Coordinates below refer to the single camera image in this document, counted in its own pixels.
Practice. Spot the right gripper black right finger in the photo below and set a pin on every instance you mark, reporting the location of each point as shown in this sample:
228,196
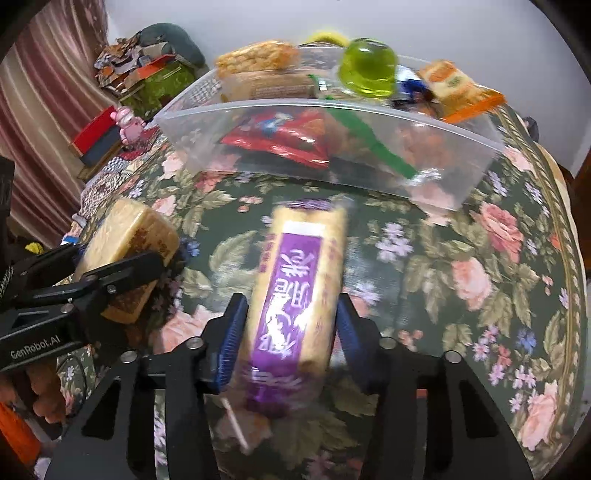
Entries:
434,418

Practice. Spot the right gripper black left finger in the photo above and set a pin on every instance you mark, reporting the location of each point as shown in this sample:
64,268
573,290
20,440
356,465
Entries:
112,437

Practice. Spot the sandwich cake pack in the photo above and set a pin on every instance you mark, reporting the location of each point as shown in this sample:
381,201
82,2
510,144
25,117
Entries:
129,228

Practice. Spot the purple label biscuit roll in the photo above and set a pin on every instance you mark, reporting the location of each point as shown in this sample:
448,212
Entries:
290,325

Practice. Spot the green pea snack bag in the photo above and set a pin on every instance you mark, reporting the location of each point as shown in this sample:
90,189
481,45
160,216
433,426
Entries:
363,132

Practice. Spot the brown cracker roll pack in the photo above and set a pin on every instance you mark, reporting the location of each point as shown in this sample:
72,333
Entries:
267,85

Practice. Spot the puffed rice cake pack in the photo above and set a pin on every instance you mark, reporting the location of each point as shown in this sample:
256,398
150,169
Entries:
269,55

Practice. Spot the green jelly cup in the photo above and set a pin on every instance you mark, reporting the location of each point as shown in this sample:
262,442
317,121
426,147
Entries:
368,67

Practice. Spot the left hand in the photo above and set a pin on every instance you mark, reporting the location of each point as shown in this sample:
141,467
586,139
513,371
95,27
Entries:
46,385

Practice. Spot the patchwork checkered quilt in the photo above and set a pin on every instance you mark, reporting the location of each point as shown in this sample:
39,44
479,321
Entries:
109,179

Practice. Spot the floral green bedspread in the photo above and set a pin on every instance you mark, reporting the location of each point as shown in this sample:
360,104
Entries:
500,280

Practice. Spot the red flat box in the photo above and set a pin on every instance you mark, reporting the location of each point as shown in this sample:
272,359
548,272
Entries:
93,132

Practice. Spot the pink plush toy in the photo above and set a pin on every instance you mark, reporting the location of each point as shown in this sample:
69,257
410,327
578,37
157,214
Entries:
130,125

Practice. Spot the striped pink curtain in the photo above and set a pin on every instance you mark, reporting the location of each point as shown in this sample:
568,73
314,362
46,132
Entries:
48,95

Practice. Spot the clear plastic storage bin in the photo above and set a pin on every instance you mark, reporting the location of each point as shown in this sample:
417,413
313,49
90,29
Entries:
451,159

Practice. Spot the dark grey cushion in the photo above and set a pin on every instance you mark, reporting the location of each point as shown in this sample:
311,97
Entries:
178,40

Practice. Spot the red chip bag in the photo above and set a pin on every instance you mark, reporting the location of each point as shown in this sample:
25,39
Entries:
299,136

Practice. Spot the orange wrapped cake pack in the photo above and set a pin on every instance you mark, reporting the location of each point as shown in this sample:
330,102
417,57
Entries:
460,97

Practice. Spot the blue white snack packet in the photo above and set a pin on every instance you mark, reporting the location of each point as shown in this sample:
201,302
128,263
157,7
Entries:
410,88

